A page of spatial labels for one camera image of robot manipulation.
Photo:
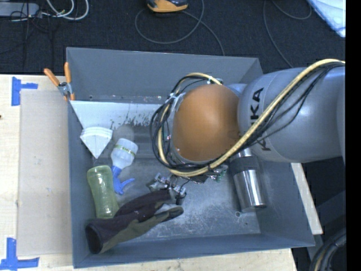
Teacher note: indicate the dark brown and green glove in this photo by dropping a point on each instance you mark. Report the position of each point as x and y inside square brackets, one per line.
[127, 224]

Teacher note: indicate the shiny silver metal cup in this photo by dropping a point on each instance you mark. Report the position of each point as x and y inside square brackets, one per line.
[249, 185]

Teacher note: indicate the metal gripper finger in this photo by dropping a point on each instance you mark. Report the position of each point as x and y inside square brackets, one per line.
[178, 193]
[159, 181]

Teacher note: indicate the white folded paper stack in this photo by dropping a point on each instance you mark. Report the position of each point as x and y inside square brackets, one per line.
[96, 140]

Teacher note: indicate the green plastic bottle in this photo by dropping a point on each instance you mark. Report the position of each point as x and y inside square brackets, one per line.
[103, 192]

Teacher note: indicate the white spray bottle blue trigger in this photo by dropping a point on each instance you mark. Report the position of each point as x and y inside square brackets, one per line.
[122, 152]

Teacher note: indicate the grey metal bin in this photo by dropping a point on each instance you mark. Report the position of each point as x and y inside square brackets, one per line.
[208, 216]

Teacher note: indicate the pale flat board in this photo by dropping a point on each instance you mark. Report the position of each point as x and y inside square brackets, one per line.
[42, 174]

